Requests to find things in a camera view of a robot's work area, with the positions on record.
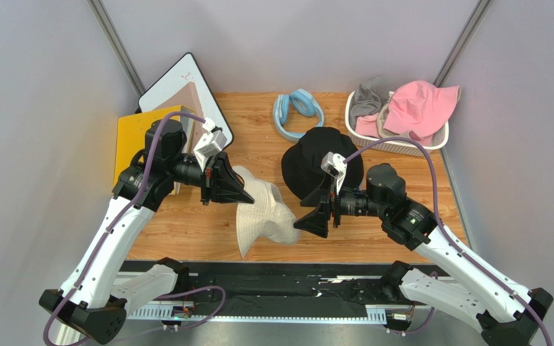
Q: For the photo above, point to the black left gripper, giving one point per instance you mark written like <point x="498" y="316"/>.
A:
<point x="230" y="188"/>

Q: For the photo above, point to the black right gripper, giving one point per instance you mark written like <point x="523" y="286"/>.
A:
<point x="331" y="207"/>

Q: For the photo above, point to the black bucket hat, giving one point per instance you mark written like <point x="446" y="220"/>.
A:
<point x="301" y="164"/>

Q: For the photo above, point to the beige bucket hat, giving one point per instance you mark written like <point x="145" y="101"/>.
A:
<point x="267" y="217"/>

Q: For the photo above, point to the pink and beige reversible hat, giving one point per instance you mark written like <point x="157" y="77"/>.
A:
<point x="373" y="126"/>

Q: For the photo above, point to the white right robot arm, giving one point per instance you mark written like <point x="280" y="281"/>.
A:
<point x="501" y="310"/>

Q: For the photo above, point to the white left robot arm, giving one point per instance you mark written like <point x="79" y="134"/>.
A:
<point x="89" y="301"/>

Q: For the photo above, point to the white perforated plastic basket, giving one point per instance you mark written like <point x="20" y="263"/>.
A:
<point x="438" y="141"/>

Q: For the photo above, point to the pink brown folder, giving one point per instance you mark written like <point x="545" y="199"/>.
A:
<point x="188" y="98"/>

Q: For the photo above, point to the light blue headphones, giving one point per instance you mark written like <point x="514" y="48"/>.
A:
<point x="304" y="103"/>

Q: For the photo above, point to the yellow binder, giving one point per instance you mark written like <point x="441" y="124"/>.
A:
<point x="131" y="134"/>

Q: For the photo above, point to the grey hat in basket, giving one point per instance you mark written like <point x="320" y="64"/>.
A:
<point x="368" y="98"/>

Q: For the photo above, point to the pink bucket hat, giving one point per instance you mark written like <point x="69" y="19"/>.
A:
<point x="419" y="109"/>

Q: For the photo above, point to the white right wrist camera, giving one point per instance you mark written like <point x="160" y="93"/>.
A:
<point x="334" y="165"/>

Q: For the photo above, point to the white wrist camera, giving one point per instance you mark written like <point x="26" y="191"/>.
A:
<point x="211" y="143"/>
<point x="334" y="165"/>

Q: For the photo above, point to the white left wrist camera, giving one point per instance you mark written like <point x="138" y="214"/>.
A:
<point x="211" y="143"/>

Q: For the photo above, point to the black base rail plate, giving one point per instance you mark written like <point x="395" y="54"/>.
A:
<point x="281" y="292"/>

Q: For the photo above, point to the white board black frame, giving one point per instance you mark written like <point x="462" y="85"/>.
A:
<point x="186" y="69"/>

